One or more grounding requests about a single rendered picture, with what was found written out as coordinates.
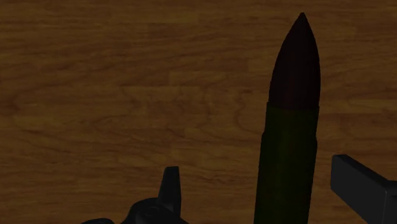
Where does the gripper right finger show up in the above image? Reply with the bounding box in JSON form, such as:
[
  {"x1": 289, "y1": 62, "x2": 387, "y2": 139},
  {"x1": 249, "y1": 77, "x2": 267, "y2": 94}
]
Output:
[{"x1": 330, "y1": 154, "x2": 397, "y2": 224}]

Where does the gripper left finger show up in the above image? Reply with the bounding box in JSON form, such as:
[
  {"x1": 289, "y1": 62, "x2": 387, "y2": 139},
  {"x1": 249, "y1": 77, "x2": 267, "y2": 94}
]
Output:
[{"x1": 80, "y1": 165, "x2": 191, "y2": 224}]

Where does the green crayon with dark red tip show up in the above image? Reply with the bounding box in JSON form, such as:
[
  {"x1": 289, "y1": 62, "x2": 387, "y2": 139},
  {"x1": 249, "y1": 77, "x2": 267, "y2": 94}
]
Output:
[{"x1": 253, "y1": 12, "x2": 322, "y2": 224}]

